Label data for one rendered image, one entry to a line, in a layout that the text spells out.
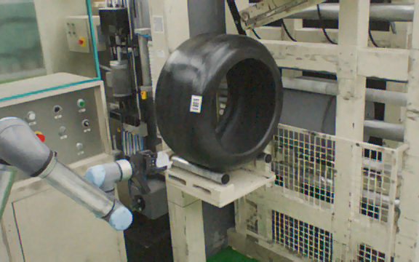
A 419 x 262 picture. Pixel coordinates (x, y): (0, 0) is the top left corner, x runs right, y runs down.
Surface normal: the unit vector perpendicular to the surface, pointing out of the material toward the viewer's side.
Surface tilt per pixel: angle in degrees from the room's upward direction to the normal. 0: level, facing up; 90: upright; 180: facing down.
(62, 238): 90
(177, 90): 68
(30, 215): 90
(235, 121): 58
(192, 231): 90
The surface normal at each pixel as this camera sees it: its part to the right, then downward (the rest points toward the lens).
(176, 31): 0.69, 0.19
